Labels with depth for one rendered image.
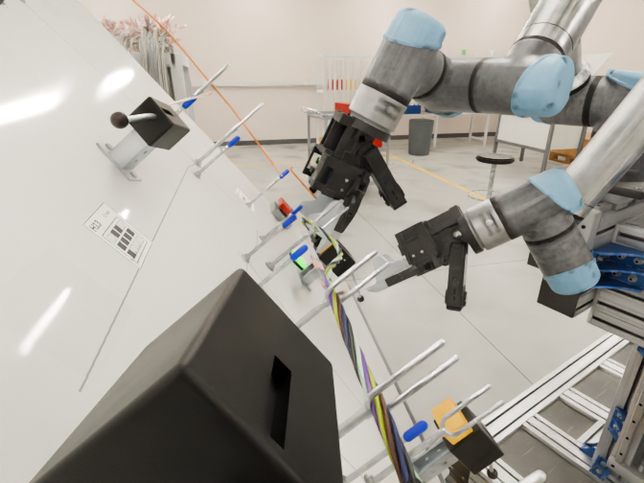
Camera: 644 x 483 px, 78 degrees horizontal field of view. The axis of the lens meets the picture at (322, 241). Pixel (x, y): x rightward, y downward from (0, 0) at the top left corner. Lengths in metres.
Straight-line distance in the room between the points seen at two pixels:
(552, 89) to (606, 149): 0.24
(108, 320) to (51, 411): 0.07
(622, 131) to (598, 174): 0.07
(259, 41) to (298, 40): 0.78
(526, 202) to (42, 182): 0.58
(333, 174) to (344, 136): 0.06
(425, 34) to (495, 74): 0.11
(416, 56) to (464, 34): 9.68
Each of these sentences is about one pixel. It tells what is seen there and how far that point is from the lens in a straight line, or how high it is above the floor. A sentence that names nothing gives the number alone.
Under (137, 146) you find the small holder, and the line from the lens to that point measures 0.43.
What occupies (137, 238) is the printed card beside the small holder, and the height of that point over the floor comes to 1.26.
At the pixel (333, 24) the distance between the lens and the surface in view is 9.12.
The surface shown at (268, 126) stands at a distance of 8.88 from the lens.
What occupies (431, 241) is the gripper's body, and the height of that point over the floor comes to 1.13.
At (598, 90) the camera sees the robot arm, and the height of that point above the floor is 1.35.
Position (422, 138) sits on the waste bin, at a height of 0.32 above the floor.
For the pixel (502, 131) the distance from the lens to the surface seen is 7.35.
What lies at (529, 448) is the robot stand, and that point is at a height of 0.21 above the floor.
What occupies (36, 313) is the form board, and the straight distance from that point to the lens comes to 0.24.
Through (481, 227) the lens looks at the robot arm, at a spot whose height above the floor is 1.17.
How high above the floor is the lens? 1.38
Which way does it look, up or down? 23 degrees down
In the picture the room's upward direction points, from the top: straight up
